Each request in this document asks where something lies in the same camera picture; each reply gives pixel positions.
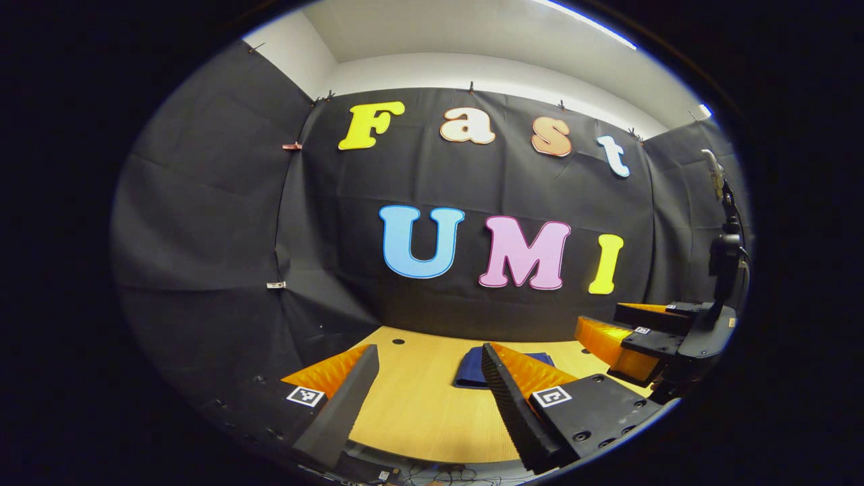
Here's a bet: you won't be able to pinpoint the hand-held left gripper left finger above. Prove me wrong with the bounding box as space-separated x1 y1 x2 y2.
202 343 381 470

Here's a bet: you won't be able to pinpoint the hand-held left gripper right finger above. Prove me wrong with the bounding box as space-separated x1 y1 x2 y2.
481 342 666 475

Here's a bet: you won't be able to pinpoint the blue jeans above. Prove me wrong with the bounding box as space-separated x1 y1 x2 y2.
454 346 556 389

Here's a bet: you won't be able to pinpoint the tangled black cables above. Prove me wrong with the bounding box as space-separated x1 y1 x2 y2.
398 464 520 486

